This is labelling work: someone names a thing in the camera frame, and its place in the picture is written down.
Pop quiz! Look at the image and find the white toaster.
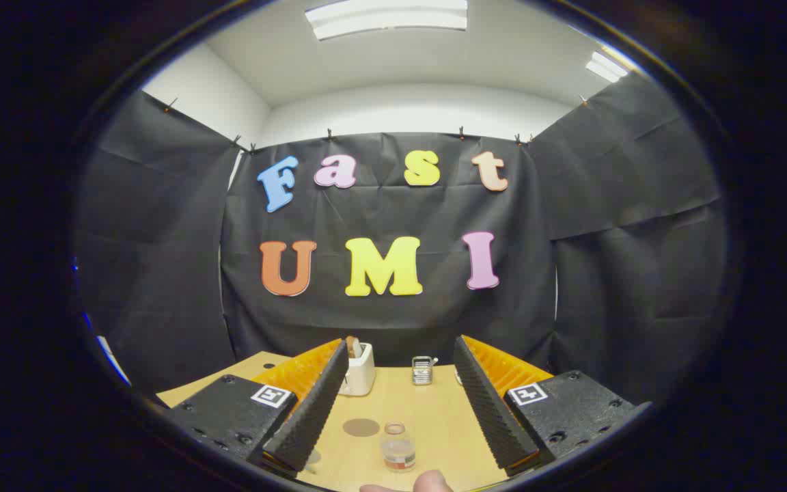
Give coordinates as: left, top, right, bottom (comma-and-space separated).
339, 342, 376, 397

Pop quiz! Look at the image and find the wooden table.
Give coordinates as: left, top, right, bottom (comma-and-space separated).
156, 352, 558, 492

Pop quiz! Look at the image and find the long ceiling light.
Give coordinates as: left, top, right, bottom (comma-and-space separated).
305, 0, 468, 40

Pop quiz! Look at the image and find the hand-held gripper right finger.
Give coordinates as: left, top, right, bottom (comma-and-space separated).
453, 335, 654, 477

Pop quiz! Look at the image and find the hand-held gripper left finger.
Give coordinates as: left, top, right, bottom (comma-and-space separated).
161, 338, 351, 479

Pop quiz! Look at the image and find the clear plastic juice bottle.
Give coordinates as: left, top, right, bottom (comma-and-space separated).
380, 422, 417, 474

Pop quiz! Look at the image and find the small ceiling light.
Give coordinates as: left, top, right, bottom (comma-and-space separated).
585, 51, 630, 84

